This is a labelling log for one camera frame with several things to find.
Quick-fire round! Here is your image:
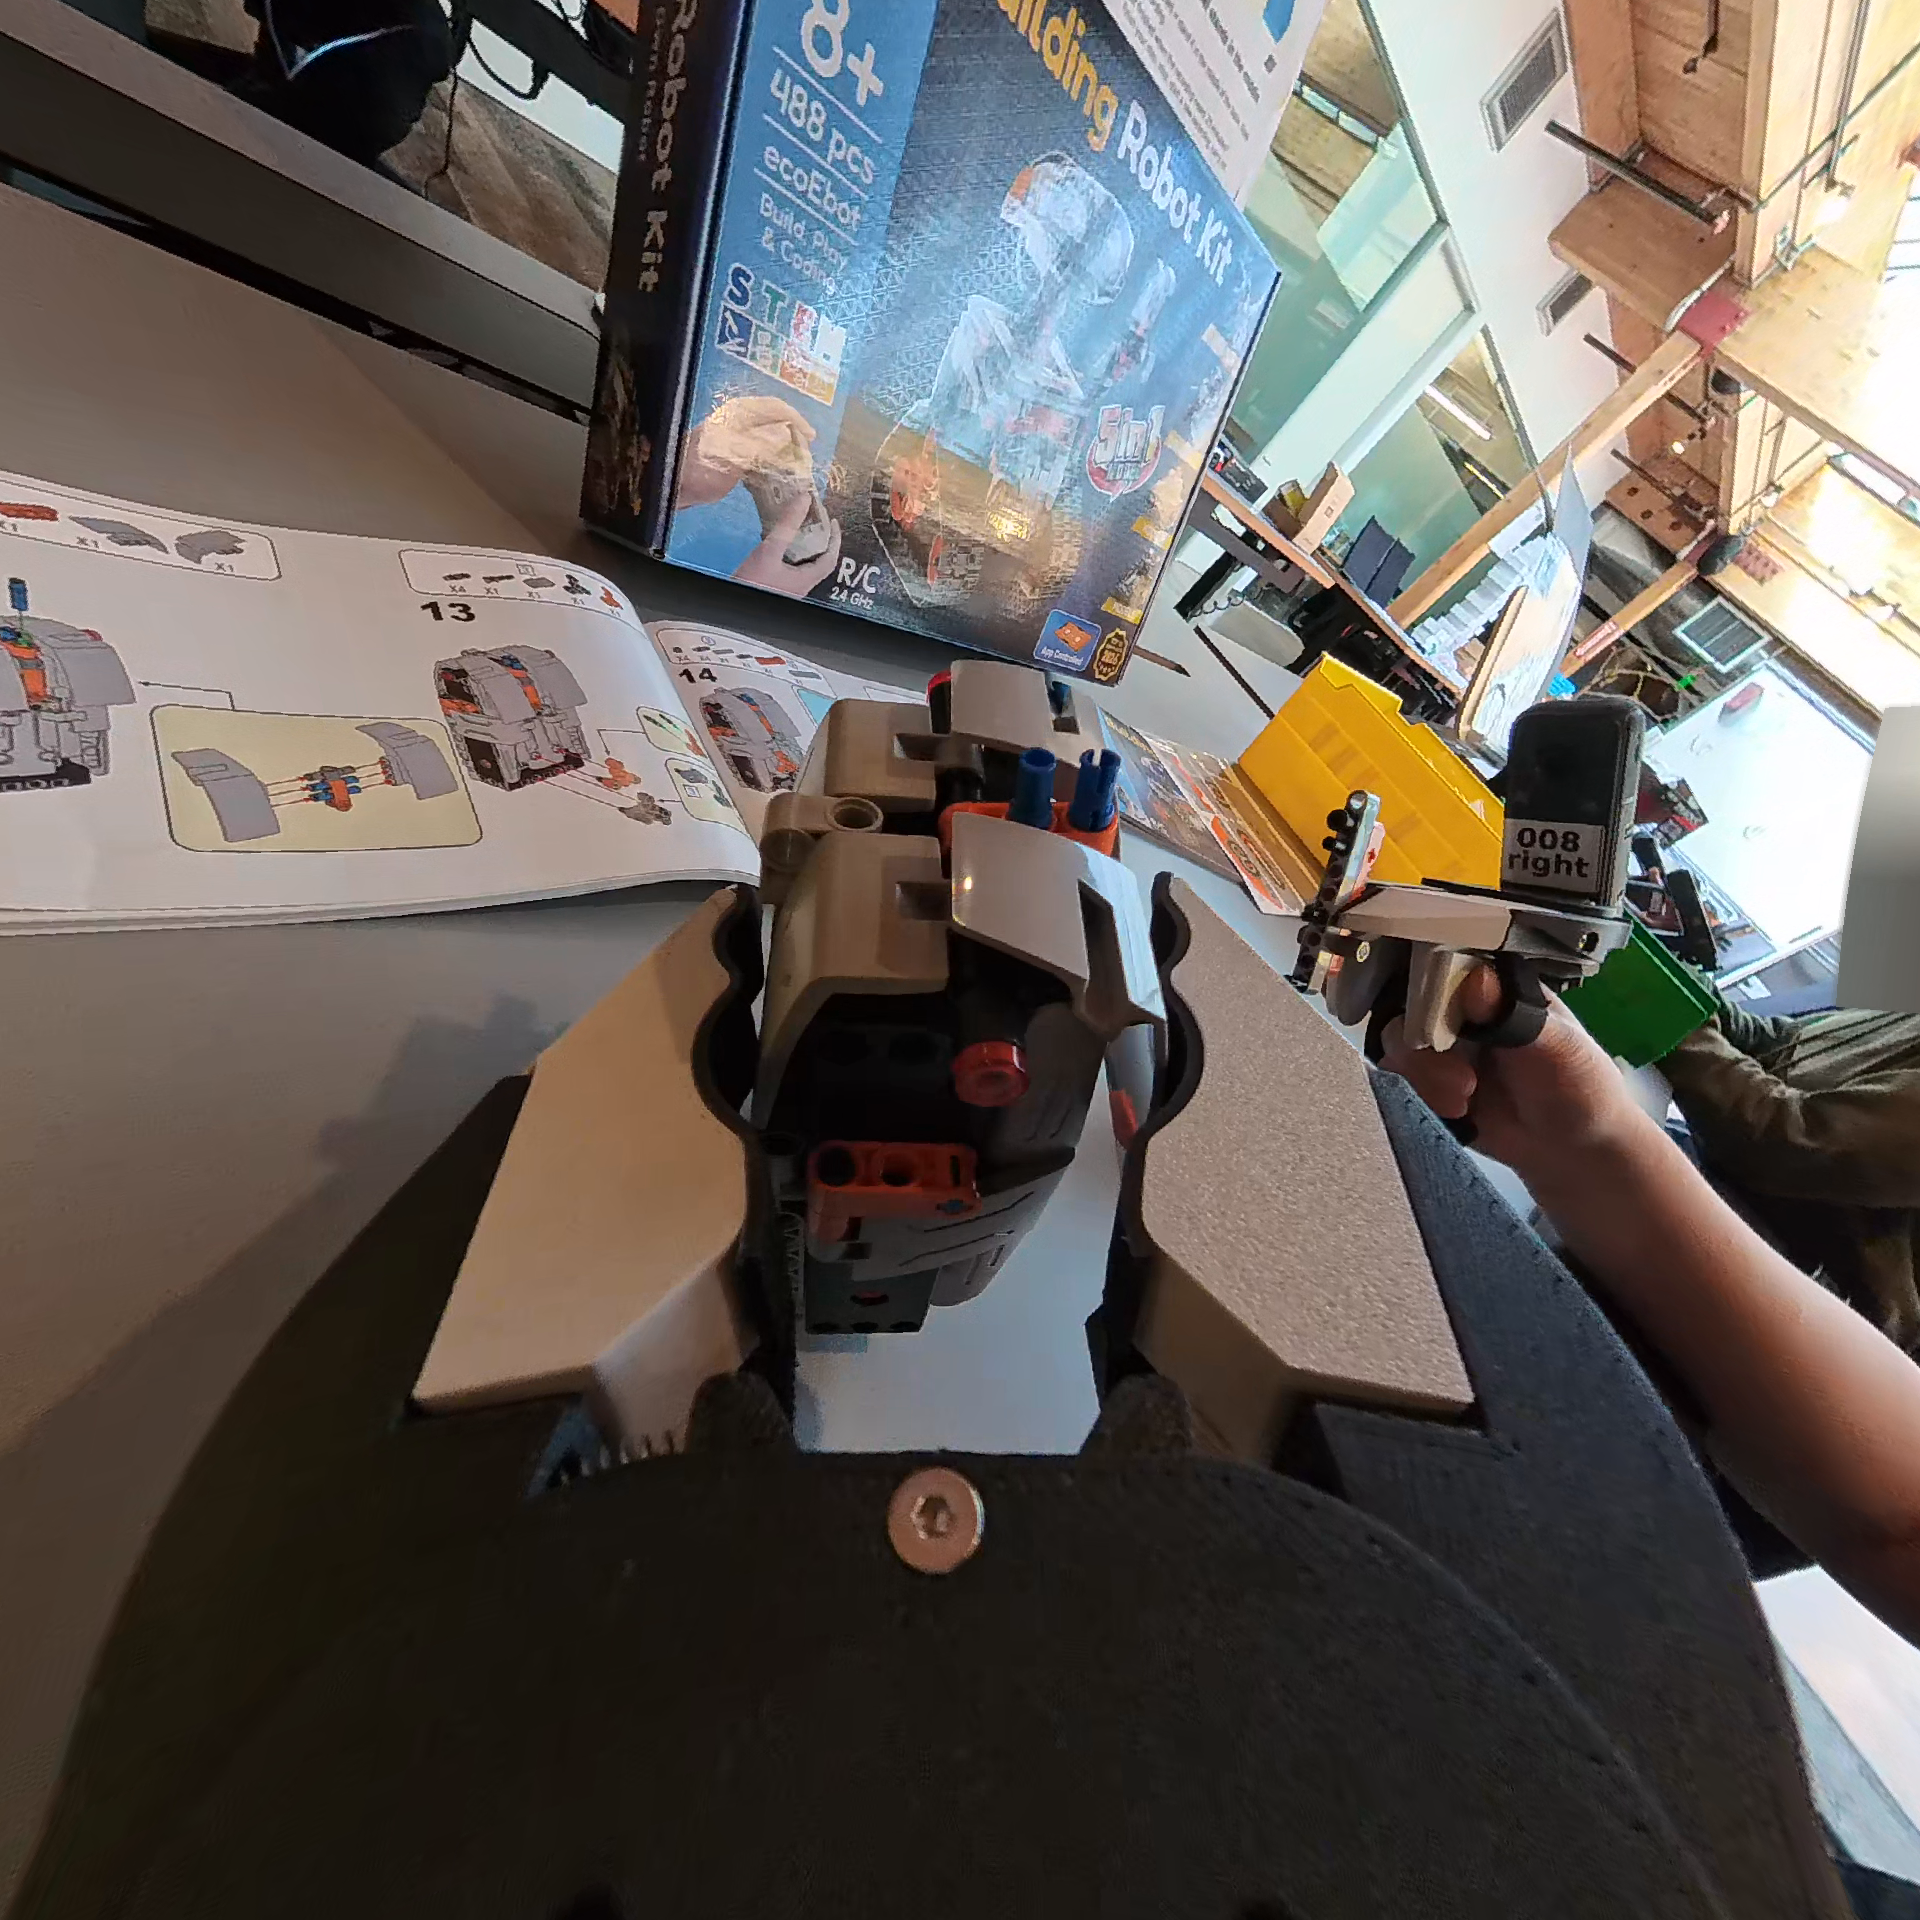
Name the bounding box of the yellow plastic bin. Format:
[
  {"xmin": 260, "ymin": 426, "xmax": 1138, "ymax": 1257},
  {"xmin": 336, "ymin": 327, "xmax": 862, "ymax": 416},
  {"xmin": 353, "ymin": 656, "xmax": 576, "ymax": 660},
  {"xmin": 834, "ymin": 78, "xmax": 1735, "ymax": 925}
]
[{"xmin": 1231, "ymin": 654, "xmax": 1508, "ymax": 915}]

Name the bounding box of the person's right hand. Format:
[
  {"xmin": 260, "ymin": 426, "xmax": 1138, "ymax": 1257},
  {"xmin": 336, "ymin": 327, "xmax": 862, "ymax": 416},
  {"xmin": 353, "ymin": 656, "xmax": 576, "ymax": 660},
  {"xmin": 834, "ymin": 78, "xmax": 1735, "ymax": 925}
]
[{"xmin": 1376, "ymin": 961, "xmax": 1652, "ymax": 1189}]

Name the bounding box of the blue robot kit box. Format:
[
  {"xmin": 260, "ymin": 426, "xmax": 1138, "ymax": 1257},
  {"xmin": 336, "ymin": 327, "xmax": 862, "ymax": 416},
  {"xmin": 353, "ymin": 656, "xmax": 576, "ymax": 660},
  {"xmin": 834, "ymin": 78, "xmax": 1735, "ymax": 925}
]
[{"xmin": 577, "ymin": 0, "xmax": 1329, "ymax": 690}]

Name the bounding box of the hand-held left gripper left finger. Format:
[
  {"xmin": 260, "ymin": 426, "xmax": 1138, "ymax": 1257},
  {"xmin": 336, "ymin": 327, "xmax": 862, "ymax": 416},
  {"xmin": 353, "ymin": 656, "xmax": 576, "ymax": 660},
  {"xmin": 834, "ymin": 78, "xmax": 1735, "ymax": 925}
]
[{"xmin": 408, "ymin": 883, "xmax": 800, "ymax": 1458}]

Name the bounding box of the blue cover booklet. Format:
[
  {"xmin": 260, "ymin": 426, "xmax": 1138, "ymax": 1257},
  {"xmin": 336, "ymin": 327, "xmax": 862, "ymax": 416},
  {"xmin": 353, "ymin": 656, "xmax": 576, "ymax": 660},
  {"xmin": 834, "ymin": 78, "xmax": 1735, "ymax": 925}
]
[{"xmin": 1104, "ymin": 713, "xmax": 1256, "ymax": 841}]

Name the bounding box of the open white instruction booklet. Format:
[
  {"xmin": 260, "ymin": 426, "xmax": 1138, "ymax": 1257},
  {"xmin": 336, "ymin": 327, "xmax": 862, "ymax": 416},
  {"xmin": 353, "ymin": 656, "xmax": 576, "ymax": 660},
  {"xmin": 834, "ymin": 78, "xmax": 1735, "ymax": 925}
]
[{"xmin": 0, "ymin": 469, "xmax": 842, "ymax": 940}]

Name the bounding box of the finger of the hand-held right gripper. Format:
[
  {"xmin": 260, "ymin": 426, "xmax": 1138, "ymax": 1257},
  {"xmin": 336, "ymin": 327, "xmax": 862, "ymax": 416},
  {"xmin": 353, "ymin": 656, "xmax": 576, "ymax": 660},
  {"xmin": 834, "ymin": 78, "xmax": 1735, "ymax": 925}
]
[{"xmin": 1297, "ymin": 883, "xmax": 1515, "ymax": 1064}]

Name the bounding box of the grey table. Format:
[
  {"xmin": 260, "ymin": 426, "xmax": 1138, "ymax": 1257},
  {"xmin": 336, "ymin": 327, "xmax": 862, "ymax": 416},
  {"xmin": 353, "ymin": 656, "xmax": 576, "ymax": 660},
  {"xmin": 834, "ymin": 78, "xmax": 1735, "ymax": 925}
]
[{"xmin": 0, "ymin": 0, "xmax": 602, "ymax": 415}]

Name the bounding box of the person's right forearm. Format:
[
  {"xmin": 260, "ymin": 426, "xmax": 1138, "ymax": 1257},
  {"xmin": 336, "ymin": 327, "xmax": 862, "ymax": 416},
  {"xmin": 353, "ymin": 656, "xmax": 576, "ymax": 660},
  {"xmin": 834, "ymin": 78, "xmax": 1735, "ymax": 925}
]
[{"xmin": 1500, "ymin": 1096, "xmax": 1920, "ymax": 1607}]

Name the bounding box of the grey brick-built robot model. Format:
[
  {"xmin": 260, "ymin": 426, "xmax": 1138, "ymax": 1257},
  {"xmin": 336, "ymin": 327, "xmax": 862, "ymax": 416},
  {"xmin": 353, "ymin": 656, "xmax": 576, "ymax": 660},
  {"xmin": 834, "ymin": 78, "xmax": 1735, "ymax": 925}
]
[{"xmin": 754, "ymin": 656, "xmax": 1172, "ymax": 1341}]

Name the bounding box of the grey desk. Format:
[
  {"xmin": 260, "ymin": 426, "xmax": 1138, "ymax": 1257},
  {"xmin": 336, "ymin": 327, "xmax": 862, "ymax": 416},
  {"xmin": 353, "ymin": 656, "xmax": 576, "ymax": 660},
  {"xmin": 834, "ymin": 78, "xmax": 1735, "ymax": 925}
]
[{"xmin": 0, "ymin": 184, "xmax": 1529, "ymax": 1860}]

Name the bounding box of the orange and grey brick beam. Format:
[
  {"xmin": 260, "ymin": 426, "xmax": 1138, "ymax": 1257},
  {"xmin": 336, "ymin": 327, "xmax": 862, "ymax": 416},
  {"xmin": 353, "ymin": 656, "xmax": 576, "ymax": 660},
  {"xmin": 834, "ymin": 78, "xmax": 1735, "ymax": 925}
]
[{"xmin": 1294, "ymin": 791, "xmax": 1384, "ymax": 997}]

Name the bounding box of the green plastic bin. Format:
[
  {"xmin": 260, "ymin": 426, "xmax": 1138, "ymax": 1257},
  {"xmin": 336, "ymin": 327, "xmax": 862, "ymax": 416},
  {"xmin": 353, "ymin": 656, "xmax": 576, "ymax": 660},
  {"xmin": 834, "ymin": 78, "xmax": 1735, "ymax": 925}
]
[{"xmin": 1559, "ymin": 917, "xmax": 1729, "ymax": 1069}]

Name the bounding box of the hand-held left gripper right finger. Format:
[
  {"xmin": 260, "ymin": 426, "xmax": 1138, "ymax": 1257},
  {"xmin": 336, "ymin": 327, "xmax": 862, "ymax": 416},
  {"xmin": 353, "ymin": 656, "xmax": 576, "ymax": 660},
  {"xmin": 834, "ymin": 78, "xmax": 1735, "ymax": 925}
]
[{"xmin": 1098, "ymin": 873, "xmax": 1485, "ymax": 1467}]

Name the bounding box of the orange grey sticker sheet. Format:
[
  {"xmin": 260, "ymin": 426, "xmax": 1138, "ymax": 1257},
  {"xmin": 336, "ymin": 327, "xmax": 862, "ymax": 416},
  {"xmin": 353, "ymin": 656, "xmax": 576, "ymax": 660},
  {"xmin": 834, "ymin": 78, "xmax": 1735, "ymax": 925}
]
[{"xmin": 1192, "ymin": 765, "xmax": 1329, "ymax": 923}]

